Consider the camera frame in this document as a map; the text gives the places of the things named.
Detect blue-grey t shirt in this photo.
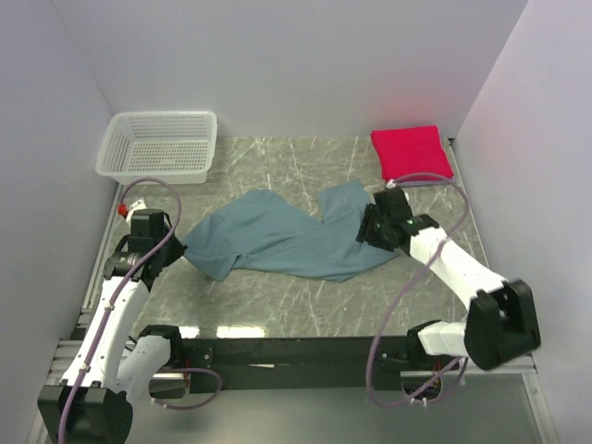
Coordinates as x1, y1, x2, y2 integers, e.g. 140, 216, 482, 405
183, 179, 397, 282

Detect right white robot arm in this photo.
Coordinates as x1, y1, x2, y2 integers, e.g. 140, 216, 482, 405
357, 188, 541, 371

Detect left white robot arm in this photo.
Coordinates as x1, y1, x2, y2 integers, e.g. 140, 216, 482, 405
38, 208, 185, 443

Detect folded lavender t shirt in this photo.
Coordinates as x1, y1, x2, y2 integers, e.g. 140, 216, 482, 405
400, 178, 456, 188

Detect folded red t shirt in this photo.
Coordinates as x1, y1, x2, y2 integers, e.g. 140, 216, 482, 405
370, 125, 454, 181

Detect white perforated plastic basket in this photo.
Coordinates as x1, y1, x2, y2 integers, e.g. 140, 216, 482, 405
95, 111, 217, 185

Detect black base crossbar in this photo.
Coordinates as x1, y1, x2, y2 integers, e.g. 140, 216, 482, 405
179, 336, 445, 399

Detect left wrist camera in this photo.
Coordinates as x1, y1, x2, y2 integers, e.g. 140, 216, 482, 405
117, 198, 147, 220

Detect aluminium frame rail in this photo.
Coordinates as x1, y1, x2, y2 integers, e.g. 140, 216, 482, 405
47, 339, 537, 381

